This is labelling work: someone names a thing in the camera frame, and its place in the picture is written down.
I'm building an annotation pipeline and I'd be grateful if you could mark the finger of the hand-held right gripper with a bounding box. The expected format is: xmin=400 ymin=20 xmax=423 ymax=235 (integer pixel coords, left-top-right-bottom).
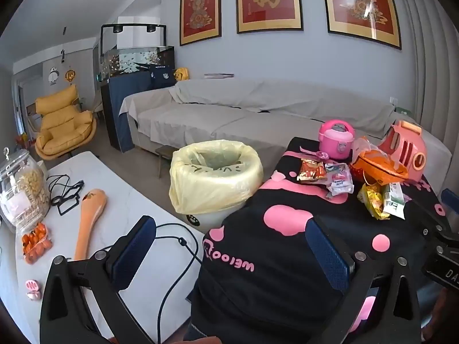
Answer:
xmin=409 ymin=195 xmax=459 ymax=255
xmin=440 ymin=188 xmax=459 ymax=223

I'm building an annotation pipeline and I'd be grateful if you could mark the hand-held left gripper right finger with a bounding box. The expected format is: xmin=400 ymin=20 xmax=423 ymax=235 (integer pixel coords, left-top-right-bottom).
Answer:
xmin=305 ymin=218 xmax=422 ymax=344

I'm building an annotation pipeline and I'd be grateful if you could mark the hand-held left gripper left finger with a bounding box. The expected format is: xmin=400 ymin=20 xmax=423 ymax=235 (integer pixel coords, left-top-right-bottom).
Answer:
xmin=39 ymin=215 xmax=158 ymax=344

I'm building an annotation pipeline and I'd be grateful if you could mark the green white drink carton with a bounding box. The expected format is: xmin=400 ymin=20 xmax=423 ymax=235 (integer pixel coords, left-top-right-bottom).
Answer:
xmin=382 ymin=183 xmax=407 ymax=220

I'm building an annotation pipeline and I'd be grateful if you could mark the yellow snack packet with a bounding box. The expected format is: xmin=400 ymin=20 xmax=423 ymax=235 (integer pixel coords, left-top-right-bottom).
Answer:
xmin=357 ymin=183 xmax=391 ymax=220

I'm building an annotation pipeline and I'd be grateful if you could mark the white trash bin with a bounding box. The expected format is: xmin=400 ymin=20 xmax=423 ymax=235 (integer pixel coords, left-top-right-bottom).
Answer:
xmin=184 ymin=201 xmax=252 ymax=230

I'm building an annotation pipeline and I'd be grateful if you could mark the pink cartoon candy wrapper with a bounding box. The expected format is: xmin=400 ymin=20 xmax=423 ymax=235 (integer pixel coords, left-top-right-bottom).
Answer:
xmin=324 ymin=163 xmax=354 ymax=187

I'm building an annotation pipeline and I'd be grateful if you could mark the red snack packet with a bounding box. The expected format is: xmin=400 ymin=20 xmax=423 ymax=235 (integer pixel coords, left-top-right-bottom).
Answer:
xmin=297 ymin=158 xmax=327 ymax=184

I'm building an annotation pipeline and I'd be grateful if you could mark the person's right forearm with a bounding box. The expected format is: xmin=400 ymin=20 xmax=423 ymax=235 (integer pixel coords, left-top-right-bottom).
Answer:
xmin=421 ymin=288 xmax=452 ymax=343

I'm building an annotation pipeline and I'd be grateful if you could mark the orange massage hammer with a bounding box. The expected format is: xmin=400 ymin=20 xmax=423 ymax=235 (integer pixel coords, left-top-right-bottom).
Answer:
xmin=73 ymin=189 xmax=107 ymax=262

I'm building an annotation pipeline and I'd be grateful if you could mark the black pink printed cloth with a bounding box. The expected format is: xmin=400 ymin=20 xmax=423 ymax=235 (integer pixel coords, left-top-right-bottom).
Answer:
xmin=186 ymin=137 xmax=445 ymax=344

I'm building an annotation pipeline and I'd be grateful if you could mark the pink toy carrier basket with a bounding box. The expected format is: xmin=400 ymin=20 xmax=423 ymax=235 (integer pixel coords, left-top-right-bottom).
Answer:
xmin=378 ymin=120 xmax=427 ymax=183

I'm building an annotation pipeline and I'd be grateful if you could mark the orange plastic bag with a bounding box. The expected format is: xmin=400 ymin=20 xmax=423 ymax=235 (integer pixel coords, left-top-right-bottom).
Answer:
xmin=349 ymin=136 xmax=409 ymax=183

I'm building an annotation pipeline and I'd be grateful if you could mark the small wooden stool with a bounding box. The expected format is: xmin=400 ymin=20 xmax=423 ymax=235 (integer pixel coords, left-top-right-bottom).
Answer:
xmin=155 ymin=146 xmax=180 ymax=180

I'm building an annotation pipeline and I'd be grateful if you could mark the pink toy spoon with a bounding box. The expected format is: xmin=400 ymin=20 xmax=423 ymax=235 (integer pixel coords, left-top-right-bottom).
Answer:
xmin=299 ymin=146 xmax=330 ymax=160

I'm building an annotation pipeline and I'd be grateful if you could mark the pink toy rice cooker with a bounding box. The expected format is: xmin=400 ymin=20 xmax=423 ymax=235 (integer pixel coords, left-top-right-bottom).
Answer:
xmin=318 ymin=119 xmax=356 ymax=161

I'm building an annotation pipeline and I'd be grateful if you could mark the glass jar with snacks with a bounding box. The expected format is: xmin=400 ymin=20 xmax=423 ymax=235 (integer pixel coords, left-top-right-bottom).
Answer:
xmin=0 ymin=148 xmax=51 ymax=233

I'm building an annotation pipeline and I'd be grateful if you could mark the grey curtain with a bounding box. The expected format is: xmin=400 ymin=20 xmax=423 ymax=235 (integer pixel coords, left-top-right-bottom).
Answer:
xmin=394 ymin=0 xmax=459 ymax=187

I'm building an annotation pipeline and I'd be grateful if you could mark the yellow armchair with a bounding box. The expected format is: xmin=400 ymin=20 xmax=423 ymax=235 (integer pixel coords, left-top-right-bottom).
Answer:
xmin=35 ymin=85 xmax=97 ymax=160

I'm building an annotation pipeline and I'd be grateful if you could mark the grey covered sofa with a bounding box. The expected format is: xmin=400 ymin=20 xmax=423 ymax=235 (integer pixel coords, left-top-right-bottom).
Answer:
xmin=118 ymin=77 xmax=452 ymax=194

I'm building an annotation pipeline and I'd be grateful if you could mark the glass fish tank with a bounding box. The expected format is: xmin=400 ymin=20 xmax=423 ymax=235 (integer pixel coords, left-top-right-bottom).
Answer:
xmin=98 ymin=23 xmax=176 ymax=79

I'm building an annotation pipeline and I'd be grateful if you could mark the wide red framed picture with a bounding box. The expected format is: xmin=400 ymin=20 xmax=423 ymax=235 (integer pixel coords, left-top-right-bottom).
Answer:
xmin=320 ymin=0 xmax=402 ymax=50

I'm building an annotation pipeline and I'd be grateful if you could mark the long black cable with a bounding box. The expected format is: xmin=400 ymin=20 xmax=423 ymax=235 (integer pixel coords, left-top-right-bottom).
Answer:
xmin=97 ymin=222 xmax=205 ymax=344

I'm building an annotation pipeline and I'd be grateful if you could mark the black looped cable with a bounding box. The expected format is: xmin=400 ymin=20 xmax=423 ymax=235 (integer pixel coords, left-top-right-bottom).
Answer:
xmin=46 ymin=175 xmax=85 ymax=216

